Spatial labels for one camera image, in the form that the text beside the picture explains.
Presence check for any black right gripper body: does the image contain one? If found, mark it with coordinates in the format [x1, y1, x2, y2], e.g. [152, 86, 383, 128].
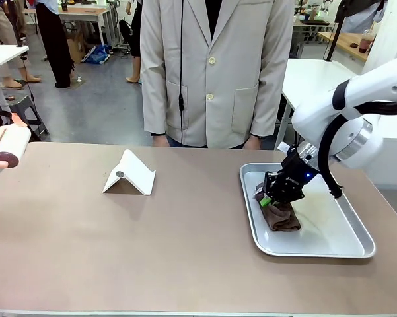
[281, 147, 320, 190]

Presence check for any brown cloth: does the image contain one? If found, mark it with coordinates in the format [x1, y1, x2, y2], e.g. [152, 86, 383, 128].
[252, 182, 302, 232]

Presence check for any pink white lint roller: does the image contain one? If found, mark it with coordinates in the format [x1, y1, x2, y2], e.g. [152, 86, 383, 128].
[0, 112, 32, 170]

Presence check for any person's right forearm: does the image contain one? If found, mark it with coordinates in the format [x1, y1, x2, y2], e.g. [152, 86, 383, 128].
[140, 62, 168, 136]

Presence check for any person's left forearm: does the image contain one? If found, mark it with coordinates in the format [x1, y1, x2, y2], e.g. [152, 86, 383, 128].
[250, 62, 295, 138]

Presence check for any person's left hand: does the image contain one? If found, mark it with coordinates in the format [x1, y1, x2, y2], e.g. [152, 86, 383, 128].
[243, 134, 264, 151]

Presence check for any person's right hand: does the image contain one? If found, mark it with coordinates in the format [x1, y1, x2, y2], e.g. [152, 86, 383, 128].
[151, 133, 170, 148]

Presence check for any silver metal tray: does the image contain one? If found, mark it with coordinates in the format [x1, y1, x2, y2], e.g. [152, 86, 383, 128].
[239, 162, 377, 258]

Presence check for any person in beige jacket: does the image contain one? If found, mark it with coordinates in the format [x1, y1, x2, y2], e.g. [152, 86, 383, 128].
[139, 0, 295, 149]

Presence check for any wooden top table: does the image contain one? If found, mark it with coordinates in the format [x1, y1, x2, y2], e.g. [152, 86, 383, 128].
[316, 31, 375, 63]

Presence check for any black pole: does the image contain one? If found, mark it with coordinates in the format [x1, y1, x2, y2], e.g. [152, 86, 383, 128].
[324, 0, 347, 63]

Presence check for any plastic cup with dark drink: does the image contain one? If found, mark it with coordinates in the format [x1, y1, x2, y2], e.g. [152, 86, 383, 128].
[357, 28, 376, 54]

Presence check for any white folded stand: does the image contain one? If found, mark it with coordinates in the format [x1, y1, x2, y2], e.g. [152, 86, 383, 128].
[102, 149, 157, 197]

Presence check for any barefoot person in black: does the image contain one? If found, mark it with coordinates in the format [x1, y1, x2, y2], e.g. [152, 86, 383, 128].
[124, 0, 143, 84]

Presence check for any blue plastic bag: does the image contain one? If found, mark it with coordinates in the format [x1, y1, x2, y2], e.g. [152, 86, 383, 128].
[81, 44, 112, 65]

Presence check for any cardboard box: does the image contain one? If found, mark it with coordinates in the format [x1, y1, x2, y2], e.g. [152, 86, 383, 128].
[65, 28, 87, 64]

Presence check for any grey metal stool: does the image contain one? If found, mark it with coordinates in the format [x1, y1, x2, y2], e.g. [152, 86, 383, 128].
[0, 94, 50, 142]

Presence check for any white table with clamp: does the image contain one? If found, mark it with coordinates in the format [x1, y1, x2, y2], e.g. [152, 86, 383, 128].
[0, 44, 30, 75]

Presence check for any person in beige trousers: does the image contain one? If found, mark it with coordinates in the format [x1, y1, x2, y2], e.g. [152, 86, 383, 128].
[0, 0, 43, 90]

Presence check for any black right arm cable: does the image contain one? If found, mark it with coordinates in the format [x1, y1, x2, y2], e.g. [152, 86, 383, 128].
[318, 100, 397, 199]

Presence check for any black hanging microphone cable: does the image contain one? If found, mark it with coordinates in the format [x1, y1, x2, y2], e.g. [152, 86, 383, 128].
[177, 0, 187, 147]

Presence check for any white frame wooden desk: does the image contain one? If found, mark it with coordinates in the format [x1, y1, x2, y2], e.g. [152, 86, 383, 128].
[57, 7, 112, 49]

